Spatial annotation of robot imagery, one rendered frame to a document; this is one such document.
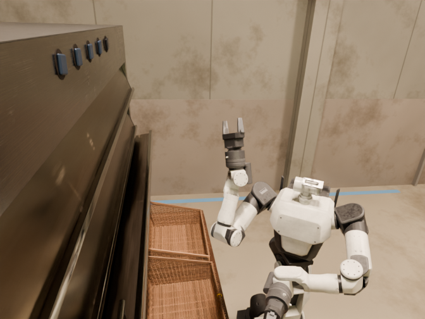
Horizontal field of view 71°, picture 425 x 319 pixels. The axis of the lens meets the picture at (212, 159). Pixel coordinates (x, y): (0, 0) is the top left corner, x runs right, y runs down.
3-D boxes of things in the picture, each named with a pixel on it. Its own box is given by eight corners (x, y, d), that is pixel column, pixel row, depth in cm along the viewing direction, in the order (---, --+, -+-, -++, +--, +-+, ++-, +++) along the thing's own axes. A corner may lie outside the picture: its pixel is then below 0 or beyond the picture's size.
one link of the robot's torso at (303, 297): (265, 317, 177) (272, 254, 160) (293, 313, 180) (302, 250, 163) (274, 341, 163) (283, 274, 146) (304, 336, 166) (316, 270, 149)
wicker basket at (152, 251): (137, 280, 195) (133, 247, 183) (143, 227, 245) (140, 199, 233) (210, 274, 201) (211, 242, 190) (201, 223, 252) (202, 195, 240)
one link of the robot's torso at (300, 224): (272, 221, 173) (279, 167, 158) (333, 238, 161) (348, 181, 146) (257, 254, 149) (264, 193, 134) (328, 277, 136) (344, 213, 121)
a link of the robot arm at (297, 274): (276, 293, 119) (310, 295, 115) (272, 276, 116) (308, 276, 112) (277, 282, 125) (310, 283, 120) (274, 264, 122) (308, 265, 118)
